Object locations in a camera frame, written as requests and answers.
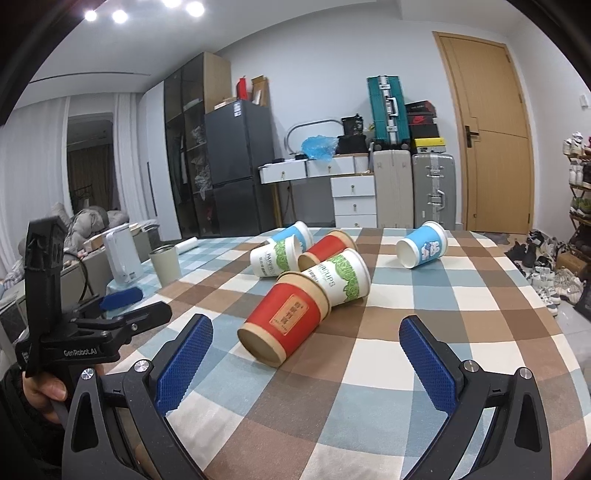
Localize red paper cup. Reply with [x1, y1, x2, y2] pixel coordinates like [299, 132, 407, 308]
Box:
[297, 230, 358, 272]
[238, 272, 332, 368]

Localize blue paper cup right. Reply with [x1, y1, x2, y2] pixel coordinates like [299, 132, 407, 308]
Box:
[396, 221, 448, 269]

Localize blue paper cup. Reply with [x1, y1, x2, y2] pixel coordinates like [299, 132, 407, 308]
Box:
[396, 221, 448, 269]
[269, 221, 314, 251]

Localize white green paper cup front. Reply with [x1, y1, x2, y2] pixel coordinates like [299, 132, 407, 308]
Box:
[303, 248, 370, 307]

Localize white green paper cup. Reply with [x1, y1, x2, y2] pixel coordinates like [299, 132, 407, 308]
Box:
[303, 248, 370, 307]
[249, 236, 301, 278]

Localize white green paper cup back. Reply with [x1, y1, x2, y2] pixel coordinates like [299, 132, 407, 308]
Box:
[249, 236, 301, 278]

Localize blue paper cup left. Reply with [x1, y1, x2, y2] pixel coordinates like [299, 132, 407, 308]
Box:
[269, 221, 314, 251]

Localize person's left hand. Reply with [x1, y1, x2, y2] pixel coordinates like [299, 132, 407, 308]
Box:
[22, 373, 68, 424]

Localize white small appliance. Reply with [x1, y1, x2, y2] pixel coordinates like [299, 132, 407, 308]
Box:
[102, 224, 143, 285]

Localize beige steel tumbler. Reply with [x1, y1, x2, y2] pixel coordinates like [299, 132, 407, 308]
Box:
[149, 245, 181, 287]

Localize grey clothes pile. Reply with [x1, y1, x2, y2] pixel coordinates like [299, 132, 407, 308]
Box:
[50, 203, 129, 253]

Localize checkered tablecloth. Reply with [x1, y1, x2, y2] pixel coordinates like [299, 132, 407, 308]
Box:
[118, 229, 590, 479]

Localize shoes on floor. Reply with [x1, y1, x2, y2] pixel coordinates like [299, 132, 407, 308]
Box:
[506, 230, 590, 317]

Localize white curtains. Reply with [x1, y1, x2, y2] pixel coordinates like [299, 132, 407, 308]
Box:
[1, 93, 149, 274]

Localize silver suitcase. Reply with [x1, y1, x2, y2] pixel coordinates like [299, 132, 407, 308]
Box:
[412, 153, 456, 230]

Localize white drawer desk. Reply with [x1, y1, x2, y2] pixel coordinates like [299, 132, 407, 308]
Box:
[259, 153, 378, 228]

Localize beige suitcase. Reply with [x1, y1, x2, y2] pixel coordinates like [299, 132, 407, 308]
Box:
[373, 150, 414, 229]

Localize black refrigerator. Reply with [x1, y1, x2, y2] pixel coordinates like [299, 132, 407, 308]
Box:
[205, 100, 276, 237]

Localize dark glass cabinet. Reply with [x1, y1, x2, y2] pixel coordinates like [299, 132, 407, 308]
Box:
[163, 52, 231, 238]

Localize wooden door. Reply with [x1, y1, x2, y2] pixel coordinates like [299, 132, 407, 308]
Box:
[434, 32, 535, 234]

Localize black bag on desk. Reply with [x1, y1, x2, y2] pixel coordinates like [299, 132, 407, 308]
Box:
[335, 114, 369, 155]

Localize stack of shoe boxes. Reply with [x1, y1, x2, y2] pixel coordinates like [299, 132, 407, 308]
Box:
[406, 100, 447, 154]

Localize teal suitcase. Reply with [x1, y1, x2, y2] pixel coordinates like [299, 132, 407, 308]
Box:
[367, 75, 411, 147]

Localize blue plastic bag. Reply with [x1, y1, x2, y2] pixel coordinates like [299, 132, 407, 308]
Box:
[301, 135, 339, 162]

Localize shoe rack with shoes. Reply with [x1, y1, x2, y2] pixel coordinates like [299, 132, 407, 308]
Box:
[562, 131, 591, 266]

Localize black cable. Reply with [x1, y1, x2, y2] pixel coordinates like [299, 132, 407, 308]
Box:
[62, 250, 100, 305]

